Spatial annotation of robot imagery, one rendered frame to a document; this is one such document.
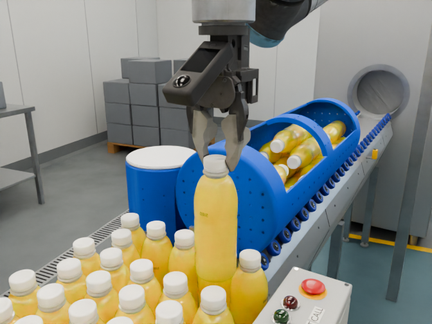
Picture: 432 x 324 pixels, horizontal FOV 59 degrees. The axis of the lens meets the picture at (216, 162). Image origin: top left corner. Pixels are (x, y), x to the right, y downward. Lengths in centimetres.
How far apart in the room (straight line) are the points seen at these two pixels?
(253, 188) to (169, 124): 381
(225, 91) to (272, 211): 39
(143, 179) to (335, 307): 93
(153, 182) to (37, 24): 376
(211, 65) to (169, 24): 633
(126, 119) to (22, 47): 137
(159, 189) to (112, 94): 368
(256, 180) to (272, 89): 538
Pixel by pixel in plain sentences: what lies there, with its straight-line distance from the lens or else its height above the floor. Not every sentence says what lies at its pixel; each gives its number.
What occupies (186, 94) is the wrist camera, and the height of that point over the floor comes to 141.
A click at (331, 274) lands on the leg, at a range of 206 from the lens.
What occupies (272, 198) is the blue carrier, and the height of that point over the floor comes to 114.
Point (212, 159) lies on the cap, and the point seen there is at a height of 130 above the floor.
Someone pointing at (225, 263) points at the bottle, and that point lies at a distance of 64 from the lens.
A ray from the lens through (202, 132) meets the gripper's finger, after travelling 59.
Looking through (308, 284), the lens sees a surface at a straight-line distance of 64.
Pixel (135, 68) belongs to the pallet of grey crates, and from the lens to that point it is 475.
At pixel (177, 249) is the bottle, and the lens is 78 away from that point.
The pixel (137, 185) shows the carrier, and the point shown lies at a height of 96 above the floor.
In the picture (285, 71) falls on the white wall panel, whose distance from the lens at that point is 613.
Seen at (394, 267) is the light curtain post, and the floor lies 22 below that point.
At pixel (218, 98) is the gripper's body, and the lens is 56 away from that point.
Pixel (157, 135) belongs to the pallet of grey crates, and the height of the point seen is 31.
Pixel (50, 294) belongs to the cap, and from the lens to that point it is 66.
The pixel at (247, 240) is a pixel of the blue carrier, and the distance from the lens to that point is 92.
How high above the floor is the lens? 148
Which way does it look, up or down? 18 degrees down
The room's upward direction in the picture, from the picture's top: straight up
